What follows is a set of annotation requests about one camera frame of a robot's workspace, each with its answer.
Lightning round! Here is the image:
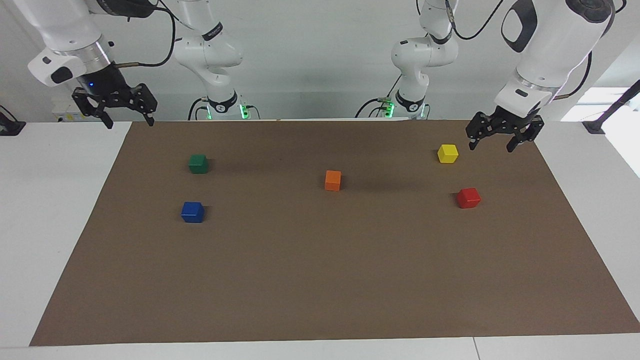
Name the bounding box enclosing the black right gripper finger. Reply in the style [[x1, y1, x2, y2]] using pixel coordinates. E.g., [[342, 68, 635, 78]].
[[71, 87, 113, 130], [131, 83, 158, 126]]

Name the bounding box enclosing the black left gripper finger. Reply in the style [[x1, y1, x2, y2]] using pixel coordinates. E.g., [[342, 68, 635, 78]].
[[506, 117, 545, 153], [466, 112, 493, 151]]

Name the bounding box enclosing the red wooden block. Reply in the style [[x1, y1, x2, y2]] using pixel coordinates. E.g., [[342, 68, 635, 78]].
[[456, 187, 482, 209]]

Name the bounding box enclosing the blue wooden block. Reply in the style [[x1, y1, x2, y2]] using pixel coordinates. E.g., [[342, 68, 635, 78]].
[[181, 201, 206, 224]]

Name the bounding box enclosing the black stand with pole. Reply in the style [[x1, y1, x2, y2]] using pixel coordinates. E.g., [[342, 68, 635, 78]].
[[582, 79, 640, 135]]

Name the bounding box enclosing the brown table mat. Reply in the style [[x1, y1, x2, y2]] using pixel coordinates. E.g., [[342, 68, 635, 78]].
[[29, 119, 640, 347]]

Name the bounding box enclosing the white wall socket box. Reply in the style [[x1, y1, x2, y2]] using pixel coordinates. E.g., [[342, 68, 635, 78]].
[[52, 97, 94, 124]]

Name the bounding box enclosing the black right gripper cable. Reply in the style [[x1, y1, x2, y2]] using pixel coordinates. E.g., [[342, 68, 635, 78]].
[[112, 0, 179, 68]]

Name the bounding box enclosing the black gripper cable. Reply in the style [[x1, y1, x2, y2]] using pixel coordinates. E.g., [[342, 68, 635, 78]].
[[112, 0, 179, 68], [552, 50, 594, 101]]

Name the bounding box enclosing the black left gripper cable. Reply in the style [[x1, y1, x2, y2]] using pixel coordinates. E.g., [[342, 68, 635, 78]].
[[552, 50, 594, 101]]

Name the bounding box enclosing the black right base cable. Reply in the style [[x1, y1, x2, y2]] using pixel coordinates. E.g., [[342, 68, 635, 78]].
[[187, 97, 209, 121]]

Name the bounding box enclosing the black base cable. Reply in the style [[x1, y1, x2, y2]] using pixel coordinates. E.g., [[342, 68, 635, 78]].
[[187, 97, 209, 121], [354, 75, 404, 119]]

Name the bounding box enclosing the black arm joint cable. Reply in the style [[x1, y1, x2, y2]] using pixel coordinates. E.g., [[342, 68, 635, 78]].
[[444, 0, 507, 41]]

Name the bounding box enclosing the black left base cable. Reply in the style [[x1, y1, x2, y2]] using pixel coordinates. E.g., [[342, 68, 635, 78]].
[[354, 75, 404, 119]]

